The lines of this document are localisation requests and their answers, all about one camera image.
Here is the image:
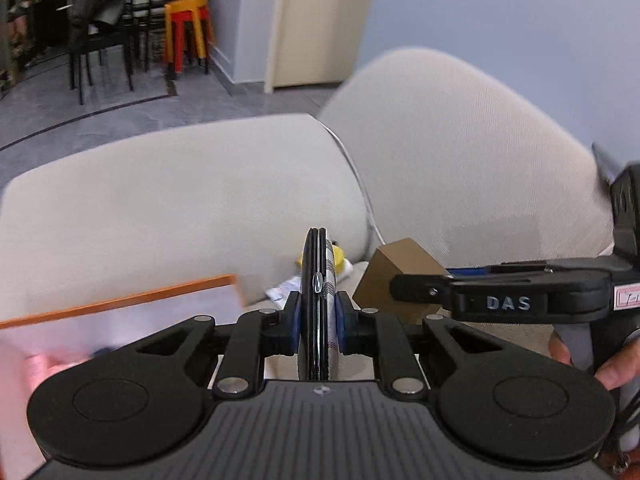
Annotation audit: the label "orange storage box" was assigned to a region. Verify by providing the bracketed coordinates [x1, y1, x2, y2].
[1, 274, 244, 479]

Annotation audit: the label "brown cardboard box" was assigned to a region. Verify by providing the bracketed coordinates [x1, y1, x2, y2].
[352, 237, 452, 326]

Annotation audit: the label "yellow tape measure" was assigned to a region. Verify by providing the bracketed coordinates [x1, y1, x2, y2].
[314, 242, 346, 275]

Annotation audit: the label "white cable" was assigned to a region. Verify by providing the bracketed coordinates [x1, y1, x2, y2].
[319, 121, 388, 246]

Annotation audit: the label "cream door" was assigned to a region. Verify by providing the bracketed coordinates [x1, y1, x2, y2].
[264, 0, 372, 93]

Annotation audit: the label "beige sofa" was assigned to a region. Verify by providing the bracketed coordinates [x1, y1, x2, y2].
[1, 48, 613, 323]

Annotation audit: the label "black dining chair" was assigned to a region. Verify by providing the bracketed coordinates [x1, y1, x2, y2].
[68, 0, 172, 104]

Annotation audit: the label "person right hand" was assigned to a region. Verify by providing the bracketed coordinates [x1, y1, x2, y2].
[548, 332, 640, 390]

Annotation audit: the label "yellow red stacked stools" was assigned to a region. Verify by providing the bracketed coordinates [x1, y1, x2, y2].
[163, 0, 215, 80]

